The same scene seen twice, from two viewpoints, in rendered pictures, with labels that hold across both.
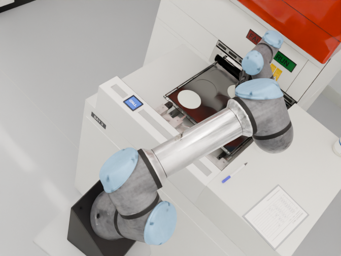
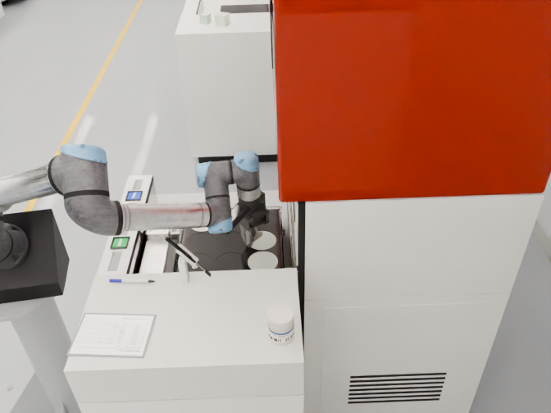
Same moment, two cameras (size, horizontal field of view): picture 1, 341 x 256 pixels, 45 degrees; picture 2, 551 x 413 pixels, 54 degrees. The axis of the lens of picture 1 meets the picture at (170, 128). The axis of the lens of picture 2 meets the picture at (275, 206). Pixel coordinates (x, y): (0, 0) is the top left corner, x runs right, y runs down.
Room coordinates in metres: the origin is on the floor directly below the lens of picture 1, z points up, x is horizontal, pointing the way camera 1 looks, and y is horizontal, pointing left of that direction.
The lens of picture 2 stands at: (0.77, -1.52, 2.15)
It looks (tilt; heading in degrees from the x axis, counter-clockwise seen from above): 38 degrees down; 64
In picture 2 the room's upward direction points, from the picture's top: 2 degrees counter-clockwise
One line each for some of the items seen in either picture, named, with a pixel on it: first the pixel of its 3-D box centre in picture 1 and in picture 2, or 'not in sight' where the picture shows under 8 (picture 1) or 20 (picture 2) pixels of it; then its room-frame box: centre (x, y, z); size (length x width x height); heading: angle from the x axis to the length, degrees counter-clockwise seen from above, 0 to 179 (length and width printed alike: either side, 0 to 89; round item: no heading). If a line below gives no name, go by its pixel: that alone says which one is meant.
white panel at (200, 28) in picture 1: (230, 36); (293, 179); (1.53, -0.09, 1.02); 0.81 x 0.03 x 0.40; 65
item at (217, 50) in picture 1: (247, 82); (291, 237); (1.44, -0.25, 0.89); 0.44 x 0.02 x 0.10; 65
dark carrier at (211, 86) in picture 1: (223, 104); (231, 241); (1.24, -0.17, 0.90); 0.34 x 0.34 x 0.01; 65
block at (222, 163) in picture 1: (218, 167); not in sight; (0.92, -0.22, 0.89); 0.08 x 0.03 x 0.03; 155
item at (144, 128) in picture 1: (154, 137); (130, 234); (0.94, 0.04, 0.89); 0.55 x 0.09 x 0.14; 65
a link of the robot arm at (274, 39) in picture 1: (268, 46); (246, 170); (1.29, -0.22, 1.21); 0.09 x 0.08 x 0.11; 161
